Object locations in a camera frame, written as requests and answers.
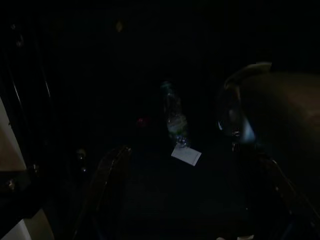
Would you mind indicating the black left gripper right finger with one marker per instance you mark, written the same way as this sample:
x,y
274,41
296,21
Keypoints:
x,y
290,197

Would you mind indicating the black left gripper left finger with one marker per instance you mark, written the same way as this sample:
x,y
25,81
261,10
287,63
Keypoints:
x,y
105,190

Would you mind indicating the clear plastic water bottle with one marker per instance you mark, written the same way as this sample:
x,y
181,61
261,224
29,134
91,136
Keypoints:
x,y
176,117

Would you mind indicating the black and white robot leg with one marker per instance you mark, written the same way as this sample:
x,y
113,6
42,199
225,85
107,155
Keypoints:
x,y
22,125

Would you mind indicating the small red object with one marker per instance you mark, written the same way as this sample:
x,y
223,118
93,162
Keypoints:
x,y
141,122

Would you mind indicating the brown rubbish bin with liner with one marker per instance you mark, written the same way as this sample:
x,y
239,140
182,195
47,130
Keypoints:
x,y
280,105

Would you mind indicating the white paper card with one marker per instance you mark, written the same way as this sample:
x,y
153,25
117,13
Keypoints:
x,y
187,155

